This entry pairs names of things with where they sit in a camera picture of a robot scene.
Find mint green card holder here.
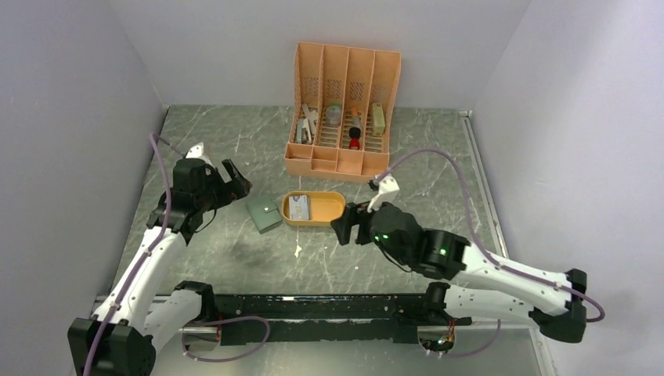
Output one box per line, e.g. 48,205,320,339
246,196,283,234

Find silver credit card stack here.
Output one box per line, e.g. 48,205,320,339
288,194,311,221

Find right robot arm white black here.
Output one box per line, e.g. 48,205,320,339
330,203,587,343

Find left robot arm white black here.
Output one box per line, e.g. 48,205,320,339
67,157,252,375

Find yellow oval tray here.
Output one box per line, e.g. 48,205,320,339
281,191,346,227

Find grey stapler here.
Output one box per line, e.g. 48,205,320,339
292,103,319,145

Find red black marker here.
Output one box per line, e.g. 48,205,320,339
348,107,362,150

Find pale green eraser box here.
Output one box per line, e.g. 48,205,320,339
371,103,386,137

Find clear tape roll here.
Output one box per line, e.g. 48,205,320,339
324,103,343,128

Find orange desk file organizer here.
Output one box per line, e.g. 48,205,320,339
284,42,402,183

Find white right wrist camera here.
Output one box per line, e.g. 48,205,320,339
367,174,400,212

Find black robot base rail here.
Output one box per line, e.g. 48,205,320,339
186,293,471,346

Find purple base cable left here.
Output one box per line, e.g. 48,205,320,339
180,315,272,363

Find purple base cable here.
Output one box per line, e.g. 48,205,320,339
180,315,272,363
422,319,503,360

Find aluminium table edge rail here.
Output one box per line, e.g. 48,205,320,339
458,110,509,258

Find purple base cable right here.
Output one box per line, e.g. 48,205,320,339
422,319,503,360

